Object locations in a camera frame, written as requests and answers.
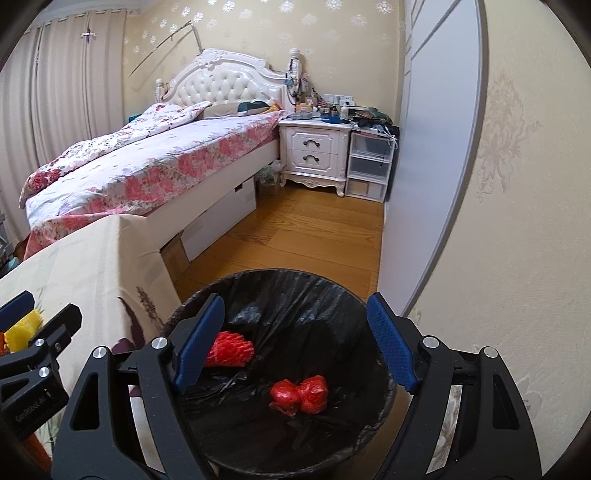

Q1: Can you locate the pink floral quilt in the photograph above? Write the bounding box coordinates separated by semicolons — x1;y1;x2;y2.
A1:
19;102;214;210

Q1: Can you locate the red plastic wrap ball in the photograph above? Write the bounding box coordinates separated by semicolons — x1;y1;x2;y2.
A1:
270;374;330;417

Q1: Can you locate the clear plastic bag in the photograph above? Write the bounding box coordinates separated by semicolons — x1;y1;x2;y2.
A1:
256;159;288;197

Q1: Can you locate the red ribbed crumpled wrapper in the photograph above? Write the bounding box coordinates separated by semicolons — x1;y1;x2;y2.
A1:
205;331;255;369

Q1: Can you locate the white carved nightstand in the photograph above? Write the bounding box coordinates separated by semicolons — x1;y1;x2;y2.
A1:
278;120;354;198

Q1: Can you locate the thin metal net rod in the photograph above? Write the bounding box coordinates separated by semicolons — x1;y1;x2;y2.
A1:
129;20;205;78

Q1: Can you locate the white pleated curtain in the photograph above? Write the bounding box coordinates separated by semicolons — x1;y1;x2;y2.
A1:
0;9;141;245

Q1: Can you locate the cluster of small bottles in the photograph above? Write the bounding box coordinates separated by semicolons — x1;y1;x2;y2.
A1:
283;48;357;125

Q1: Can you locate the dark bag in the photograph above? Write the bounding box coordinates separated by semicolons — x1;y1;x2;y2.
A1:
353;107;394;136

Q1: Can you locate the beige pillow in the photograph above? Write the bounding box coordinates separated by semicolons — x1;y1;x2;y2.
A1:
202;100;259;121

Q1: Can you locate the grey wardrobe door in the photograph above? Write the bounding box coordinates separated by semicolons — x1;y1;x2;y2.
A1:
380;0;489;320

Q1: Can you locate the white bed with tufted headboard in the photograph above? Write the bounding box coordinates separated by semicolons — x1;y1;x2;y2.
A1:
18;48;297;260

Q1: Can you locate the black bag lined trash bin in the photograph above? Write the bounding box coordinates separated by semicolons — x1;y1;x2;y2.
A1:
159;268;399;477

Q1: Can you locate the floral tablecloth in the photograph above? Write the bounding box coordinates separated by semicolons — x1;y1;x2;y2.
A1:
0;215;185;480

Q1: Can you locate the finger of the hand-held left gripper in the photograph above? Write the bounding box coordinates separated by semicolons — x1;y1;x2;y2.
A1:
0;291;37;329
0;304;83;395

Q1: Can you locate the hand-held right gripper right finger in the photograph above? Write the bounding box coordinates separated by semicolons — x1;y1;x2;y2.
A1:
367;292;542;480

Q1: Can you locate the clear plastic drawer unit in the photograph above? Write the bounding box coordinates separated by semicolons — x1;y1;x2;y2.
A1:
345;128;396;204

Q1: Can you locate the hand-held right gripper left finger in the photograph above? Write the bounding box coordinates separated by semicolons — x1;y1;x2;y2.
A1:
51;293;227;480

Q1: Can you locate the yellow wrapper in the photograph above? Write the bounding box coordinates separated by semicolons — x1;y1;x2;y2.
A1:
4;311;45;354

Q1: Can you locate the white underbed storage box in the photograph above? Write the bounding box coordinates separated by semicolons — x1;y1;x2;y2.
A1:
181;178;257;262

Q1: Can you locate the teal and orange cloth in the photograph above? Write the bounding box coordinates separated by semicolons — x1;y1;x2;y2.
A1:
239;100;282;114

